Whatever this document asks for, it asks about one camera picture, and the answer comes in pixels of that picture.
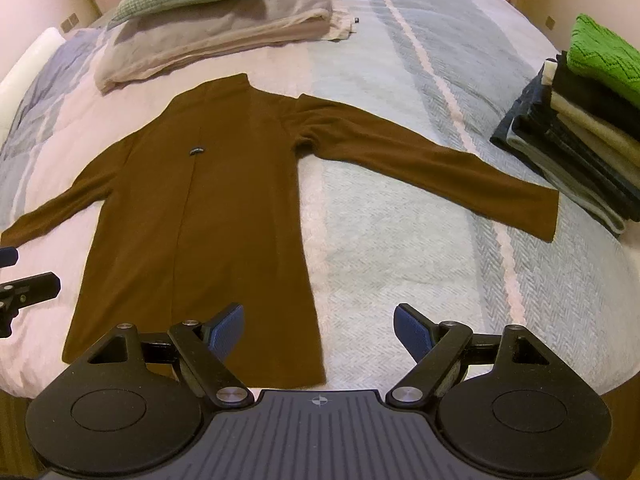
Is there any brown long-sleeve sweater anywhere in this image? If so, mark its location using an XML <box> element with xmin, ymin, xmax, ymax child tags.
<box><xmin>0</xmin><ymin>72</ymin><xmax>562</xmax><ymax>391</ymax></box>

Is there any stack of folded clothes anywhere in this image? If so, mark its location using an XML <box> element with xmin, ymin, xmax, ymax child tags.
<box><xmin>490</xmin><ymin>50</ymin><xmax>640</xmax><ymax>237</ymax></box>

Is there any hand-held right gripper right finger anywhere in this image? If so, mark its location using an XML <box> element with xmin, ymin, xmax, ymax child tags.
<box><xmin>385</xmin><ymin>302</ymin><xmax>551</xmax><ymax>409</ymax></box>

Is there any green knit sweater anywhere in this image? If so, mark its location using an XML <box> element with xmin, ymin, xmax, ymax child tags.
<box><xmin>565</xmin><ymin>12</ymin><xmax>640</xmax><ymax>87</ymax></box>

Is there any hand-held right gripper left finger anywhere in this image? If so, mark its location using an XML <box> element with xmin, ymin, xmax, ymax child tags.
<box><xmin>75</xmin><ymin>302</ymin><xmax>252</xmax><ymax>409</ymax></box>

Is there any beige folded blanket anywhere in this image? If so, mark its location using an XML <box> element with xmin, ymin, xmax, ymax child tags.
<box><xmin>95</xmin><ymin>0</ymin><xmax>359</xmax><ymax>94</ymax></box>

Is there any grey pink herringbone bed blanket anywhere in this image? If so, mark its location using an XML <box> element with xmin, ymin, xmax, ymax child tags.
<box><xmin>0</xmin><ymin>0</ymin><xmax>640</xmax><ymax>401</ymax></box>

